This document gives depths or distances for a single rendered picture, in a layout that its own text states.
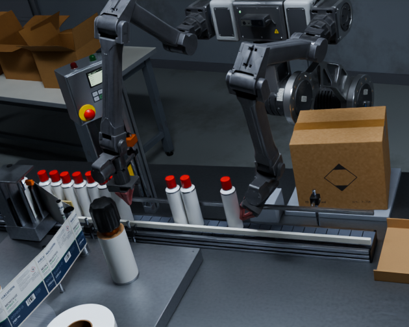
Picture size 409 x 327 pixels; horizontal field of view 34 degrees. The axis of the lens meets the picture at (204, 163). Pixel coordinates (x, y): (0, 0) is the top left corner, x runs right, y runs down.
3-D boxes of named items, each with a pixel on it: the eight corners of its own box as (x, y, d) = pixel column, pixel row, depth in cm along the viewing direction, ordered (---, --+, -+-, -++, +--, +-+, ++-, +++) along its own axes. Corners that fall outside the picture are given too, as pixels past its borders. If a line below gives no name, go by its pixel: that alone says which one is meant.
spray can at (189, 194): (187, 230, 232) (174, 181, 222) (193, 220, 236) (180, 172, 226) (201, 231, 230) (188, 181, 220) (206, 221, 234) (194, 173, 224)
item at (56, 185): (60, 220, 254) (43, 176, 244) (67, 212, 258) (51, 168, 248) (72, 221, 252) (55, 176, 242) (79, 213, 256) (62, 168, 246)
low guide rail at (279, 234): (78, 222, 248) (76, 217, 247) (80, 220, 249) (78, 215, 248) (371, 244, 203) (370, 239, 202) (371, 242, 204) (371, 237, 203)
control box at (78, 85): (70, 119, 233) (52, 69, 223) (112, 100, 239) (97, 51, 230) (81, 127, 225) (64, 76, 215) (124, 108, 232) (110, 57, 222)
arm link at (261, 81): (268, 73, 175) (232, 64, 180) (258, 89, 173) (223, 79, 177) (289, 167, 209) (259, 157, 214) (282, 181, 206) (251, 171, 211)
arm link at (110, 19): (130, -11, 197) (104, -15, 201) (117, 34, 196) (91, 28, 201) (200, 37, 236) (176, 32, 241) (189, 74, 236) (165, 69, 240)
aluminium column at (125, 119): (145, 212, 256) (95, 51, 223) (149, 205, 260) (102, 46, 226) (154, 213, 254) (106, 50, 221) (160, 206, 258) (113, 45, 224)
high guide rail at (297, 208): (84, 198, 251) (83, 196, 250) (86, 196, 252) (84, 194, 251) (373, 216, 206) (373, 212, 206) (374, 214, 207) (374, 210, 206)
